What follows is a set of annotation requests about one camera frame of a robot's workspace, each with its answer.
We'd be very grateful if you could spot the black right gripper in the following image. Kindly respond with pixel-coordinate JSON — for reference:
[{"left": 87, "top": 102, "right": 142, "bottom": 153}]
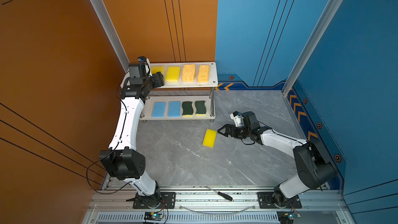
[{"left": 218, "top": 124, "right": 251, "bottom": 139}]

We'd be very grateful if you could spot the blue sponge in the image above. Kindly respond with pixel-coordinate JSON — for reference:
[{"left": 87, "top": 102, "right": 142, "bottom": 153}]
[
  {"left": 167, "top": 101, "right": 181, "bottom": 118},
  {"left": 151, "top": 102, "right": 166, "bottom": 118}
]

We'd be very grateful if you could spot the green yellow scouring sponge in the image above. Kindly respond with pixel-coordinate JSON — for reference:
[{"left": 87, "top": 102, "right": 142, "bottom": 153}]
[
  {"left": 181, "top": 101, "right": 194, "bottom": 117},
  {"left": 195, "top": 101, "right": 207, "bottom": 117}
]

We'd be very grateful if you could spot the orange yellow sponge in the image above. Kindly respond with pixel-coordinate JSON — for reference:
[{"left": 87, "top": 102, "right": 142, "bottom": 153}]
[
  {"left": 182, "top": 64, "right": 196, "bottom": 83},
  {"left": 197, "top": 65, "right": 210, "bottom": 83}
]

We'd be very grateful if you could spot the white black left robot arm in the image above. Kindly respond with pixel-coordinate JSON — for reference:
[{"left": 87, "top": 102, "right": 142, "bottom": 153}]
[{"left": 99, "top": 57, "right": 164, "bottom": 205}]

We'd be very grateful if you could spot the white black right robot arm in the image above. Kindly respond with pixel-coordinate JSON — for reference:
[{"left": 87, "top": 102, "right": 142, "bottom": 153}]
[{"left": 217, "top": 111, "right": 339, "bottom": 208}]

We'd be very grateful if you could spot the white two-tier shelf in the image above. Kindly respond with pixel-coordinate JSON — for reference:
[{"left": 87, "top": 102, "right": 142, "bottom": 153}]
[{"left": 120, "top": 62, "right": 218, "bottom": 121}]

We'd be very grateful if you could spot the right green circuit board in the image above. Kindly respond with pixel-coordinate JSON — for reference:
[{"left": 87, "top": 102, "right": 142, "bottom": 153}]
[{"left": 277, "top": 212, "right": 294, "bottom": 224}]

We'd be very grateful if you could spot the green circuit board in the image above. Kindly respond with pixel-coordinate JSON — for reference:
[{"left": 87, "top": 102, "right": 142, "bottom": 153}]
[
  {"left": 277, "top": 212, "right": 294, "bottom": 224},
  {"left": 143, "top": 212, "right": 165, "bottom": 224}
]

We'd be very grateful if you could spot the left green circuit board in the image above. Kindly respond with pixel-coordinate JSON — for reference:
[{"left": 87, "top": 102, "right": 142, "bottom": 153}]
[{"left": 143, "top": 212, "right": 165, "bottom": 224}]

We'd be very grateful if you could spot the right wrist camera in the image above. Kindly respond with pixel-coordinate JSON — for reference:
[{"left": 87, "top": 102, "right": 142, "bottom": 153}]
[{"left": 230, "top": 111, "right": 244, "bottom": 128}]

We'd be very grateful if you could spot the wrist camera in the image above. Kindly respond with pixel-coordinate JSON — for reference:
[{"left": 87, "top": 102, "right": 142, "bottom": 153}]
[
  {"left": 137, "top": 56, "right": 150, "bottom": 66},
  {"left": 230, "top": 111, "right": 244, "bottom": 128}
]

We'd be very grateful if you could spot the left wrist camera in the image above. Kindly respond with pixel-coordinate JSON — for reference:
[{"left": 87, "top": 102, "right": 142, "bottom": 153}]
[{"left": 137, "top": 56, "right": 150, "bottom": 66}]

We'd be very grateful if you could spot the black handled screwdriver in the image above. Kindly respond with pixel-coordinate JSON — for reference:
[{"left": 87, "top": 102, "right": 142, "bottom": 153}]
[{"left": 206, "top": 187, "right": 233, "bottom": 201}]

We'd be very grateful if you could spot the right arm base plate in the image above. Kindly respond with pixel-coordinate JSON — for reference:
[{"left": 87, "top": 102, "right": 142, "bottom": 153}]
[{"left": 257, "top": 192, "right": 302, "bottom": 209}]

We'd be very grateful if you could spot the clear curved cable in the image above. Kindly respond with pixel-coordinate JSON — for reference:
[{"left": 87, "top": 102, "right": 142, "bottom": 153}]
[{"left": 177, "top": 203, "right": 257, "bottom": 216}]

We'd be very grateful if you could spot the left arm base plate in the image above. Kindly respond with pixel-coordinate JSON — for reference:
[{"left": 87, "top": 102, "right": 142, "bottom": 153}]
[{"left": 133, "top": 191, "right": 176, "bottom": 209}]

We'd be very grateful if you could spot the left aluminium corner post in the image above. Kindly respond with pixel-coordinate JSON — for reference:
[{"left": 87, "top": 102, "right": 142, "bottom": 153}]
[{"left": 90, "top": 0, "right": 130, "bottom": 72}]

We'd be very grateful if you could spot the aluminium corner post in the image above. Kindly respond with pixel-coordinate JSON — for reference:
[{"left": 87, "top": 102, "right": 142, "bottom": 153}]
[
  {"left": 282, "top": 0, "right": 343, "bottom": 96},
  {"left": 90, "top": 0, "right": 130, "bottom": 72}
]

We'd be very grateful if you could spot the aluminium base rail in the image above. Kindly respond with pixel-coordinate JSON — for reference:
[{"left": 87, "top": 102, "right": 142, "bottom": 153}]
[{"left": 83, "top": 186, "right": 355, "bottom": 224}]

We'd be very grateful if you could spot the right aluminium corner post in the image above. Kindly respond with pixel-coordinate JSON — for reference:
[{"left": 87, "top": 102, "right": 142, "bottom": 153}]
[{"left": 282, "top": 0, "right": 343, "bottom": 96}]

